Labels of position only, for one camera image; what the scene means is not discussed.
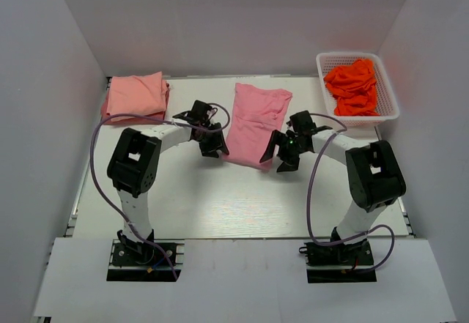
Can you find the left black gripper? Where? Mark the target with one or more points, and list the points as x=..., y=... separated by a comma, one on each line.
x=212, y=142

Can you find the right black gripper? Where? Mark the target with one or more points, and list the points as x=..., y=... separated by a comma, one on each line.
x=284, y=149

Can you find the pink t shirt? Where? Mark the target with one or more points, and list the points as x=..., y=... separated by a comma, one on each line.
x=256, y=113

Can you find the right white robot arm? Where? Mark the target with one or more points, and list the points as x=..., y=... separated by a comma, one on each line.
x=375, y=180

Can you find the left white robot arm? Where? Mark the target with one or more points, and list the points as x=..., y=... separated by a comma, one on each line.
x=134, y=162

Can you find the folded salmon t shirt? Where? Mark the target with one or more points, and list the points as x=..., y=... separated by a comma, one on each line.
x=146, y=95

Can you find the orange t shirt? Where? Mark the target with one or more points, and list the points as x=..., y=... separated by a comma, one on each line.
x=354, y=88

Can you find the white plastic basket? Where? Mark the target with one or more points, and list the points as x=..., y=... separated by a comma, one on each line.
x=387, y=107

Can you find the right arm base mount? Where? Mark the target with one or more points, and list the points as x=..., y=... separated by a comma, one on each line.
x=343, y=263

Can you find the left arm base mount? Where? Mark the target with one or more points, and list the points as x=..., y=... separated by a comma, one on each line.
x=132, y=261

